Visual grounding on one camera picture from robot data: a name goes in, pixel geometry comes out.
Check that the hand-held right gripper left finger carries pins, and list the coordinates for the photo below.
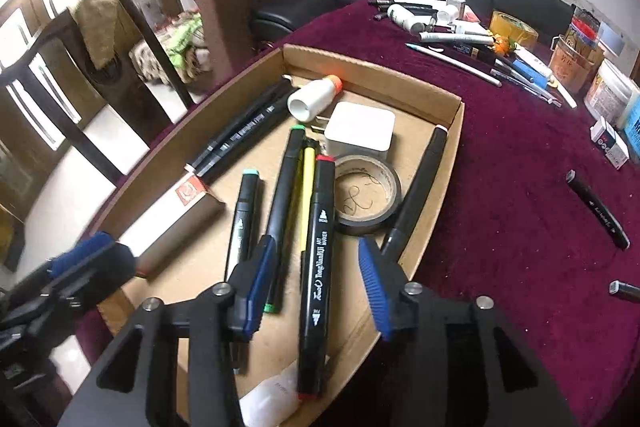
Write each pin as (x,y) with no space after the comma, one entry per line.
(260,289)

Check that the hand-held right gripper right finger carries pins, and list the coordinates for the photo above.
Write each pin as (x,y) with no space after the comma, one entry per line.
(375,289)

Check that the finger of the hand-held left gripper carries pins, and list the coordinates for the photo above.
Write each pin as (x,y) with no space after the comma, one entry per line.
(85,252)
(40,317)

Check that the red-capped black marker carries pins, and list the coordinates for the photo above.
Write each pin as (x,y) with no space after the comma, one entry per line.
(315,287)

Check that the shallow cardboard box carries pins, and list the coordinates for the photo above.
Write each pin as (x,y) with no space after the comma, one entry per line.
(272,349)

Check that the black tape roll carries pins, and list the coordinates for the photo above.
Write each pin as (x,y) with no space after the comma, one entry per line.
(367,225)

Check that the blue-capped black marker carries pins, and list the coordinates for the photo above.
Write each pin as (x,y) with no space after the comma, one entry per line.
(245,217)

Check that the yellow highlighter pen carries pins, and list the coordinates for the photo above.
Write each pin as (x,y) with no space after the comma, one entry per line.
(306,202)

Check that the green-capped black marker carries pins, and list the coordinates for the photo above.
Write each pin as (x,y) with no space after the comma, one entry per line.
(285,192)

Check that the small red label carton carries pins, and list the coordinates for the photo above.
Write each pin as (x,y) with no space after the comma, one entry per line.
(185,222)

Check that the white-capped black marker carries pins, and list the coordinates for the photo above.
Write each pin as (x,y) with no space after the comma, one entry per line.
(417,187)

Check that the black marker with white print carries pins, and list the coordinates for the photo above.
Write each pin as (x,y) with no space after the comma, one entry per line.
(250,137)

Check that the white power adapter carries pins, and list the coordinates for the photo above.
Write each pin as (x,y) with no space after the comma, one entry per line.
(357,132)

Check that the dark wooden chair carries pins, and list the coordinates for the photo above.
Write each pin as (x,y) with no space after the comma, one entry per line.
(55,72)

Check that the white orange-capped glue bottle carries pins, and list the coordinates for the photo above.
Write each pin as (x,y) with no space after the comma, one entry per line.
(312,99)

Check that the tan furry cloth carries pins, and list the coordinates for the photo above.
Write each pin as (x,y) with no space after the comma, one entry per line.
(102,19)

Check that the pile of pens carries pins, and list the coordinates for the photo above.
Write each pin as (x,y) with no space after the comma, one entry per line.
(475,42)

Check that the white squat bottle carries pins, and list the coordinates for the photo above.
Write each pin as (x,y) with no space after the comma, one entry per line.
(405,18)

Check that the blue white small box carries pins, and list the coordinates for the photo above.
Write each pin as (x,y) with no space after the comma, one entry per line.
(610,143)

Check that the yellow tape roll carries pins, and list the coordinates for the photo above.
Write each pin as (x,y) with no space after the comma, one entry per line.
(512,31)

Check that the copper-coloured clear jar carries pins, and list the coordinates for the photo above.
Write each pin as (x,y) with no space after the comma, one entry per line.
(572,64)

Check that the white printed tub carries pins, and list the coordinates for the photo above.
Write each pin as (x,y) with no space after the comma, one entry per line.
(607,94)

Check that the blue plastic container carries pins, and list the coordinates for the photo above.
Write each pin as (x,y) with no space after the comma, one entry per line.
(632,117)

